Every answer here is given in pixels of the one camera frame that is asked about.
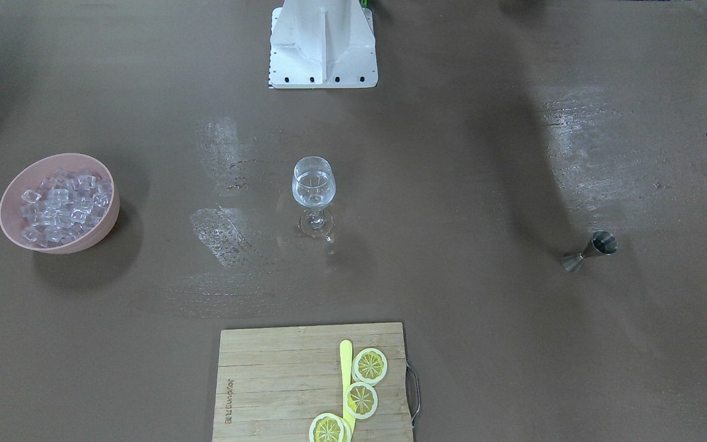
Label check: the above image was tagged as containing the steel double jigger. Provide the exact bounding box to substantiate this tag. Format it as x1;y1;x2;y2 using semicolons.
561;230;618;273

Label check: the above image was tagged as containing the clear wine glass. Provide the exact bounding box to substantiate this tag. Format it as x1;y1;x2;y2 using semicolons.
292;156;336;239

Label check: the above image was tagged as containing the pile of clear ice cubes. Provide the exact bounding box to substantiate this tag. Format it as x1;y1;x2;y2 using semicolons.
20;168;114;249

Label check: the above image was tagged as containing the yellow plastic knife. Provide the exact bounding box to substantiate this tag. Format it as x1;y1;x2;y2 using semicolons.
339;339;355;441

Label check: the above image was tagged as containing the lemon slice far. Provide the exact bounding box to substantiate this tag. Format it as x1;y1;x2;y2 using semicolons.
352;347;389;386

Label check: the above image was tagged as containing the lemon slice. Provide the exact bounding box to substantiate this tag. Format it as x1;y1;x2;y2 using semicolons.
343;381;379;420
307;413;352;442
352;347;389;386

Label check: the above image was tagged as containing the lemon slice middle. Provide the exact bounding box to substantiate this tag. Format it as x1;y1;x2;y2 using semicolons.
343;381;379;420

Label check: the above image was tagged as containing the bamboo cutting board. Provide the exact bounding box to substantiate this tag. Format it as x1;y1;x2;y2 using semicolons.
212;322;414;441

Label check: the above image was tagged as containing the lemon slice near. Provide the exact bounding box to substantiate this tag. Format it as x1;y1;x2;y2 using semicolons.
307;413;352;442

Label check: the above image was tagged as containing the pink bowl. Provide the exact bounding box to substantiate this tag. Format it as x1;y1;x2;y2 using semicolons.
0;153;120;254

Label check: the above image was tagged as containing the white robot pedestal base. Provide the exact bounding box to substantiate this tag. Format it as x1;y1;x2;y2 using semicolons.
268;1;379;89

